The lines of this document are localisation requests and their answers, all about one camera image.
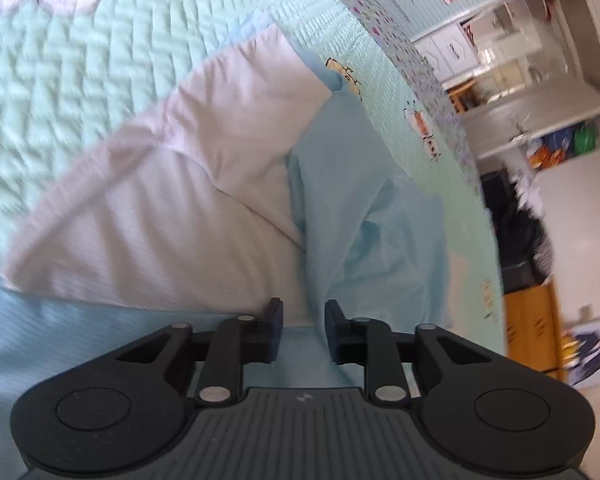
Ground wooden dresser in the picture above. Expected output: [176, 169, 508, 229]
[502, 282, 568, 381]

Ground orange snack packages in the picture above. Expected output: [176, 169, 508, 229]
[527, 145, 563, 171]

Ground black leather sofa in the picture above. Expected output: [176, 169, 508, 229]
[480, 170, 538, 293]

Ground blue bag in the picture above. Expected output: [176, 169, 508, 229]
[542, 130, 576, 153]

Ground white door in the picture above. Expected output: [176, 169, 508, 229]
[472, 95, 600, 161]

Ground white drawer cabinet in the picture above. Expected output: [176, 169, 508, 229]
[415, 25, 481, 81]

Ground wooden chair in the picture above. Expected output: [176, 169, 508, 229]
[447, 80, 483, 113]

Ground uniformed child photo poster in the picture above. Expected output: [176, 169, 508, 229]
[560, 315, 600, 388]

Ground green bag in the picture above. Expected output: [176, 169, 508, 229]
[572, 122, 598, 156]

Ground mint green bee quilt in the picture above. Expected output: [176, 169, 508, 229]
[0, 0, 506, 346]

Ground light blue and white garment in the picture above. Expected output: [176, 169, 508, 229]
[0, 25, 453, 391]

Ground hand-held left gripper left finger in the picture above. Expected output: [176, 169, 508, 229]
[115, 298, 285, 406]

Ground floral bed sheet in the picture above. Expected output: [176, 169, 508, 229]
[300, 0, 483, 196]

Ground pile of dark clothes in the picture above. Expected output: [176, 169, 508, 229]
[510, 170, 556, 281]

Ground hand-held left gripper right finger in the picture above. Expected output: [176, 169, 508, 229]
[325, 300, 488, 407]

